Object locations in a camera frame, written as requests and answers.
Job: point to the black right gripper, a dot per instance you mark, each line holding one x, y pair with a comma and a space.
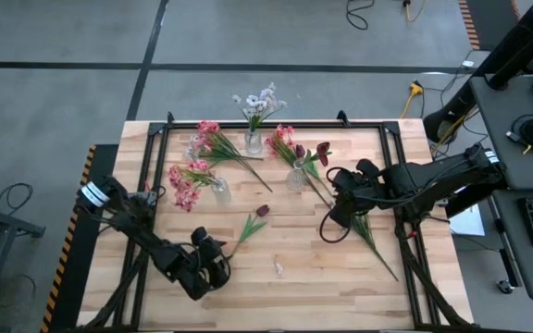
359, 189

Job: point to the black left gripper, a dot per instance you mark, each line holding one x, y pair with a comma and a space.
197, 277

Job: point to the dark red artificial tulip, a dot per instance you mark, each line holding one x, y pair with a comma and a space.
300, 151
324, 148
262, 211

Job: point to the pink artificial flower bunch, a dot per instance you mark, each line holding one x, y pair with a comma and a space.
222, 148
281, 139
183, 189

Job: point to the white artificial flower bunch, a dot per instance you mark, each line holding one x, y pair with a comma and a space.
366, 233
257, 106
192, 150

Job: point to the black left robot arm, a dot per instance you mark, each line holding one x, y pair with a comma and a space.
146, 238

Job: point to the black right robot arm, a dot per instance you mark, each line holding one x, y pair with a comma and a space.
433, 178

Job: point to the diamond-cut cylindrical glass vase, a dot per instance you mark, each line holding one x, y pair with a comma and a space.
222, 192

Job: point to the conical glass vase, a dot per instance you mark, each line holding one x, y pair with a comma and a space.
297, 178

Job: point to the ribbed glass bottle vase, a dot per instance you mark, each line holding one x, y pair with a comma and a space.
253, 141

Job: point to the small fallen white petal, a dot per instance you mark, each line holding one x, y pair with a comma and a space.
278, 269

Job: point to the white paper sheet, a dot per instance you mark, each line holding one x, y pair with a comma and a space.
470, 224

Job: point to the grey desk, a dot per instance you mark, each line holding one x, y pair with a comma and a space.
516, 259
502, 106

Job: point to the white power adapter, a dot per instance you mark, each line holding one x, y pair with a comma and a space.
468, 64

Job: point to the black caster wheel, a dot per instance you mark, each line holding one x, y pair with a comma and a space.
505, 287

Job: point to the black pole on desk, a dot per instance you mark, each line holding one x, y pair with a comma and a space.
511, 74

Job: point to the black tower fan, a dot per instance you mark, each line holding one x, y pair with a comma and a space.
516, 41

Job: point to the dark floor mat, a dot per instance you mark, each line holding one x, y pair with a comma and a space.
493, 18

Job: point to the black metal table frame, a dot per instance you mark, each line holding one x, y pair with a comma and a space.
183, 125

